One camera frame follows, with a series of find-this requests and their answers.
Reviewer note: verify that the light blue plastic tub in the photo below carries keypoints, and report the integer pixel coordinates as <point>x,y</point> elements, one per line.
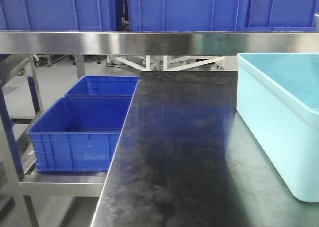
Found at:
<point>278,98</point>

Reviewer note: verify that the blue bin shelf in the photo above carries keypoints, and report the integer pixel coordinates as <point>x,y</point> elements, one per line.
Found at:
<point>78,134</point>
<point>103,86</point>

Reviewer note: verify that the large blue crate on rack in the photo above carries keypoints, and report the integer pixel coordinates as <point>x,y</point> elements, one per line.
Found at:
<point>60,15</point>

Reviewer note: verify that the steel work table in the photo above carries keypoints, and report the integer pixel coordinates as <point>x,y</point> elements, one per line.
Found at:
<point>185,158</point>

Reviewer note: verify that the far blue bin lower shelf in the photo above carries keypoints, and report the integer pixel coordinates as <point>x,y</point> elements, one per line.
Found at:
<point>103,86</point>

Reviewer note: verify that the near blue bin lower shelf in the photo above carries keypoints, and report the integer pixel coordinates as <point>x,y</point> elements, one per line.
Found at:
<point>78,134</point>

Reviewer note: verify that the stainless steel rack frame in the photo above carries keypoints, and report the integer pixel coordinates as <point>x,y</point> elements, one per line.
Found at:
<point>127,43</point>

